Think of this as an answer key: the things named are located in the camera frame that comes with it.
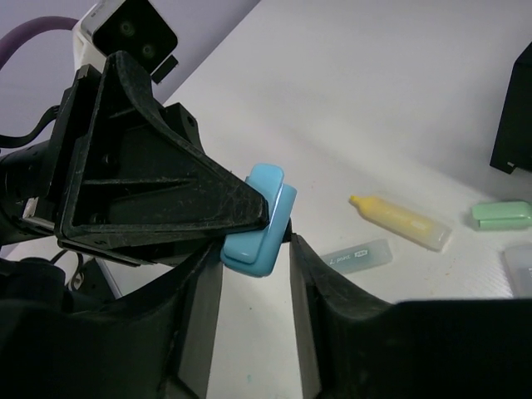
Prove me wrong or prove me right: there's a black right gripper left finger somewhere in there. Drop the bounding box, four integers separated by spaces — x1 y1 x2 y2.
1 242 223 398

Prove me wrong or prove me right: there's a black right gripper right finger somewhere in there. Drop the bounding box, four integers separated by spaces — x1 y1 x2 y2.
289 234 531 398

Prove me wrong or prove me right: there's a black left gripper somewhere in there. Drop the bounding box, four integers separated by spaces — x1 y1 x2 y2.
1 52 269 265

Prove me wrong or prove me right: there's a blue marker cap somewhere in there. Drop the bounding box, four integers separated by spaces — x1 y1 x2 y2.
220 163 298 278

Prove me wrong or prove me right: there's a clear green highlighter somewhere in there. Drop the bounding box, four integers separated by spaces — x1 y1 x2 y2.
320 239 393 274

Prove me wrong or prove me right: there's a clear yellow highlighter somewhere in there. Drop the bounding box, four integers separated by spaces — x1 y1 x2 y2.
349 195 452 252

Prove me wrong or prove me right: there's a clear orange-tip marker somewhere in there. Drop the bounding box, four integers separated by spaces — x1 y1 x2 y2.
503 244 532 298

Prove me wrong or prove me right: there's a green marker cap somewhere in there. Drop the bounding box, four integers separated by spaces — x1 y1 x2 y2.
471 201 531 231

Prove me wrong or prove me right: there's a black slotted organizer box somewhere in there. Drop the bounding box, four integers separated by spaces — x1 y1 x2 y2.
490 44 532 174

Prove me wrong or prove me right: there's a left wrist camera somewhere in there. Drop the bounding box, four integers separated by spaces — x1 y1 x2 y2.
73 0 179 84

